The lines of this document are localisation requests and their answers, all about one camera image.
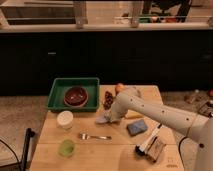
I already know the light blue towel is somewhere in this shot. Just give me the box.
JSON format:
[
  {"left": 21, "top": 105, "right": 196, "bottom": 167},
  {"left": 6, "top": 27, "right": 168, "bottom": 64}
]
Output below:
[{"left": 96, "top": 111, "right": 116, "bottom": 124}]

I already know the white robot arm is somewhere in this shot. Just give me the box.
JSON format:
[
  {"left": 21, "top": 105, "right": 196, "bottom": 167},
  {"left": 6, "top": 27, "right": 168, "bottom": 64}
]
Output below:
[{"left": 109, "top": 87, "right": 213, "bottom": 171}]

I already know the white plastic cup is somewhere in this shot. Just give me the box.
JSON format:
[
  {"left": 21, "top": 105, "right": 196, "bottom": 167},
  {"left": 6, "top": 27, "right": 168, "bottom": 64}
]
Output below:
[{"left": 57, "top": 111, "right": 73, "bottom": 129}]

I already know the green plastic cup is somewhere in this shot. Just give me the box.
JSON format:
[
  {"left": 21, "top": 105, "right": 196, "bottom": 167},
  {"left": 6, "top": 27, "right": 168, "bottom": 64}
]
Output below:
[{"left": 58, "top": 139, "right": 75, "bottom": 157}]

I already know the dark red grapes toy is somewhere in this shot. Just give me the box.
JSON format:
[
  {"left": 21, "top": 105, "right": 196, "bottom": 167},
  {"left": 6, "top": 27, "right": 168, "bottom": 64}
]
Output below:
[{"left": 103, "top": 91, "right": 114, "bottom": 110}]

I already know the brown wooden bowl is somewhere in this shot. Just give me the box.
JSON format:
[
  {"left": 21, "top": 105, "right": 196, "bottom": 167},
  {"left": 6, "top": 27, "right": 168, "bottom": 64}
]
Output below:
[{"left": 64, "top": 86, "right": 88, "bottom": 108}]

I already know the green plastic tray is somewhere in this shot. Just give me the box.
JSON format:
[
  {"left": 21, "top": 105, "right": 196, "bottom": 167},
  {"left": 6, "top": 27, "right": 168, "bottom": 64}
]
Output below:
[{"left": 47, "top": 77, "right": 100, "bottom": 112}]

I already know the blue sponge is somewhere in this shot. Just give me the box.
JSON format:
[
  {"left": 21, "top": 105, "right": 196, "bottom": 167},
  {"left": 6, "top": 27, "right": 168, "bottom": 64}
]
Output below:
[{"left": 127, "top": 119, "right": 148, "bottom": 136}]

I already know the silver metal fork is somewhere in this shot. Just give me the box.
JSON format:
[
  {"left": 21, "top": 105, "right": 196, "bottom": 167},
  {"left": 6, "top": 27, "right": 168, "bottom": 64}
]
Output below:
[{"left": 79, "top": 133, "right": 112, "bottom": 140}]

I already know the black white dish brush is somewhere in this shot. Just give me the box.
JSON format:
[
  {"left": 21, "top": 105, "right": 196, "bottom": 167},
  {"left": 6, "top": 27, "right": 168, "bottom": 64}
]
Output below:
[{"left": 135, "top": 124, "right": 162, "bottom": 156}]

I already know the brown wooden holder box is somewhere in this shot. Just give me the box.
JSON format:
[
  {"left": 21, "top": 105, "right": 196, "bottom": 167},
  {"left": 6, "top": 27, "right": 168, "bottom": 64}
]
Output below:
[{"left": 146, "top": 137, "right": 166, "bottom": 163}]

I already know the black chair frame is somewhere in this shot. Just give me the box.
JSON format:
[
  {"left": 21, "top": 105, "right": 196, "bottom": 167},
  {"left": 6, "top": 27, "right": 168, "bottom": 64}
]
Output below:
[{"left": 0, "top": 128, "right": 35, "bottom": 171}]

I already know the black cable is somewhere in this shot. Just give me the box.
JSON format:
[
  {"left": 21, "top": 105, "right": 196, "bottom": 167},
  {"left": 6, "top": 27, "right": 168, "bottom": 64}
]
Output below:
[{"left": 178, "top": 135, "right": 194, "bottom": 171}]

